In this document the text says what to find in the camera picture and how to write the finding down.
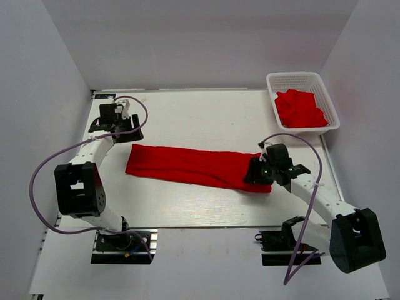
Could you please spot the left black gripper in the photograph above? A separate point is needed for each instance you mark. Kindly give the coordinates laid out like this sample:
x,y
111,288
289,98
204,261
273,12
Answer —
x,y
134,135

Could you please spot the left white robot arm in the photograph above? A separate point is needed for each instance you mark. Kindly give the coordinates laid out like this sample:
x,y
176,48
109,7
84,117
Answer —
x,y
79,189

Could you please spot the white plastic basket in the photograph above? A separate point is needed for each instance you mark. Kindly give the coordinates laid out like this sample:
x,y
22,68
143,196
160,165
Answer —
x,y
306,82

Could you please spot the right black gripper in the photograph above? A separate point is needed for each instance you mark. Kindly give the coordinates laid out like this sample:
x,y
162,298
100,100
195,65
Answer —
x,y
254,165

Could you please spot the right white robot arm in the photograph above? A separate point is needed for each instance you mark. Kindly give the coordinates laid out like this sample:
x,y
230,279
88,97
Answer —
x,y
350,236

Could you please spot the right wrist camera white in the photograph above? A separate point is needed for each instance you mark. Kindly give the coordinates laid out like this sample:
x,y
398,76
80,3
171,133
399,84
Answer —
x,y
263,155

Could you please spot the red shirts in basket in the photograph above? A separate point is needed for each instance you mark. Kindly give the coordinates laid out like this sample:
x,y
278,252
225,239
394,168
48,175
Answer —
x,y
298,109

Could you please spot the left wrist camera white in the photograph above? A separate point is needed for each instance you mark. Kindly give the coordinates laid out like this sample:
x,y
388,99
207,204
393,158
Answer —
x,y
122,108

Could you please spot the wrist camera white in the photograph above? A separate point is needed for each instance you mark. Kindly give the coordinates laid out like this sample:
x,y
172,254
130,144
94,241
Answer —
x,y
263,155
122,108

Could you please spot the red t shirt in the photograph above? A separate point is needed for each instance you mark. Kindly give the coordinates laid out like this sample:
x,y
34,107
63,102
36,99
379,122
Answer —
x,y
215,169

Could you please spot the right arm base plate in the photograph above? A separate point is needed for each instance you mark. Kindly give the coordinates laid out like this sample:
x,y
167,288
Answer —
x,y
276,251

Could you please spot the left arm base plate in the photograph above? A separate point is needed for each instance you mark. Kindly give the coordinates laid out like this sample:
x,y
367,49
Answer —
x,y
124,249

